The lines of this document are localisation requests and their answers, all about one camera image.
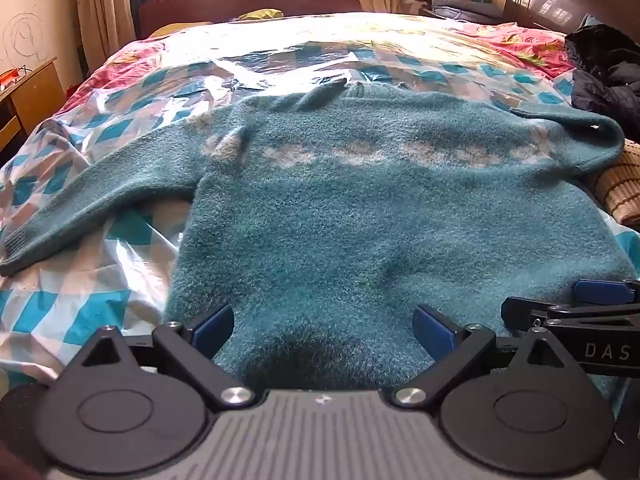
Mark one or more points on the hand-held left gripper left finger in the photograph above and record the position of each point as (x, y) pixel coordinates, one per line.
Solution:
(214, 327)

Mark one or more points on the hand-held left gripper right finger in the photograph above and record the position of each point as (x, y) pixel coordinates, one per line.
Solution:
(433, 329)

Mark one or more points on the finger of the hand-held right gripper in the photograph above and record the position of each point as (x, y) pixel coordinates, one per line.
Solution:
(602, 291)
(522, 312)

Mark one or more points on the teal knitted sweater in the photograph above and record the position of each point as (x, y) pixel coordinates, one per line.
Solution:
(350, 235)

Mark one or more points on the blue folded clothes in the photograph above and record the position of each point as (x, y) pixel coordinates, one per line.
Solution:
(465, 9)

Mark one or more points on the brown striped ribbed sweater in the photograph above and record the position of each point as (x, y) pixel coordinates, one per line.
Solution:
(620, 190)

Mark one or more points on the dark jacket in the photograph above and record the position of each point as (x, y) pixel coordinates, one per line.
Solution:
(600, 85)

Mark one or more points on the floral bed quilt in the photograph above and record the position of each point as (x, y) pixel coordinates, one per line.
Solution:
(525, 45)

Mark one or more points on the wooden desk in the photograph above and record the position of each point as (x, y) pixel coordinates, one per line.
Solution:
(40, 95)

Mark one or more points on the yellow pillow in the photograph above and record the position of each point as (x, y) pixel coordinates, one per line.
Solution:
(180, 29)

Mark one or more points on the green pillow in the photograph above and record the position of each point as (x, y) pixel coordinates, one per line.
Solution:
(260, 14)

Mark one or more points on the orange item on desk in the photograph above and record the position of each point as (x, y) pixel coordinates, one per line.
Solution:
(10, 77)

